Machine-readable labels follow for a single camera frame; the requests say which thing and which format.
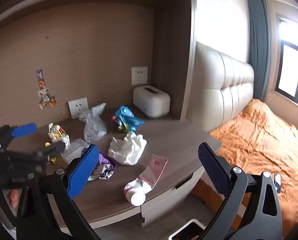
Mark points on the orange bed cover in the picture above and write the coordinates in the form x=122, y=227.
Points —
x=257, y=140

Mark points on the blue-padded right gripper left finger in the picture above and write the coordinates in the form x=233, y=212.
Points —
x=35, y=217

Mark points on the wooden shelf unit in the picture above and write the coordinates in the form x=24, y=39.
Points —
x=86, y=48

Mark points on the white square trash bin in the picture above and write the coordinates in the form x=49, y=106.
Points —
x=191, y=229

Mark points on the beige padded headboard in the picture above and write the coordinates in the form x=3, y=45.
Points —
x=221, y=88

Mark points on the purple snack wrapper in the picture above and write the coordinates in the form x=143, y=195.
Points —
x=103, y=170

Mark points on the white wall socket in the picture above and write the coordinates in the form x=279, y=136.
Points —
x=77, y=106
x=139, y=76

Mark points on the clear plastic bag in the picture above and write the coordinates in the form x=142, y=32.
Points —
x=94, y=123

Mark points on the colourful wall sticker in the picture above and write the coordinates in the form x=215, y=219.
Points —
x=45, y=99

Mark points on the white wall socket lower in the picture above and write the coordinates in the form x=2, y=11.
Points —
x=77, y=106

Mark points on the person's left hand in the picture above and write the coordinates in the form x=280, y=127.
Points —
x=13, y=196

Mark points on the white bedside cabinet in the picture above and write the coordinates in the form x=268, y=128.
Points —
x=103, y=202

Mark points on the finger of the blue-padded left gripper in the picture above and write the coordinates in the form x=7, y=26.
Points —
x=8, y=133
x=58, y=147

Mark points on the pink white tube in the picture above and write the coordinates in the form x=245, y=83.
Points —
x=135, y=191

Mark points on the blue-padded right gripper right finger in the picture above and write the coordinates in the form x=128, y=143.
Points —
x=262, y=217

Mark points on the white wall socket upper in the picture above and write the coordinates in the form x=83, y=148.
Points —
x=139, y=76

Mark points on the blue plastic bag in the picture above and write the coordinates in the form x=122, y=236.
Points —
x=124, y=120

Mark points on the teal curtain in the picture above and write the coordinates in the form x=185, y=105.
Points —
x=260, y=46

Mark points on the black framed window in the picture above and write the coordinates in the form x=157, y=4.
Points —
x=287, y=77

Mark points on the white tissue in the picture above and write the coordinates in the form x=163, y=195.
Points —
x=127, y=151

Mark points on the clear plastic box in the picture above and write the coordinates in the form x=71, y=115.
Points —
x=74, y=150

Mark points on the white tissue box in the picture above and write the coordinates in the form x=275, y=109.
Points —
x=154, y=103

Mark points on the colourful snack wrapper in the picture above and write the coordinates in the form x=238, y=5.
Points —
x=57, y=133

